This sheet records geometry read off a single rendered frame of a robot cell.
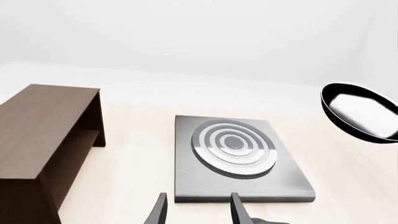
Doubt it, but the dark brown wooden shelf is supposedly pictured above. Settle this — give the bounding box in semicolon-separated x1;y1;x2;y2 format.
0;84;106;224

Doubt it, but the flat black stove plate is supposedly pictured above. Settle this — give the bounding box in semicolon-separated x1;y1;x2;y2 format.
174;114;317;203

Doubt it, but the black frying pan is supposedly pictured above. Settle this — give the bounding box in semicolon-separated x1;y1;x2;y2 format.
320;82;398;144

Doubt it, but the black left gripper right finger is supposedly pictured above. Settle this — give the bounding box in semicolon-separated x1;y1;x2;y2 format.
230;192;255;224

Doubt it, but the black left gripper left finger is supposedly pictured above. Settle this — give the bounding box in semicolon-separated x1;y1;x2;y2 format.
143;192;169;224

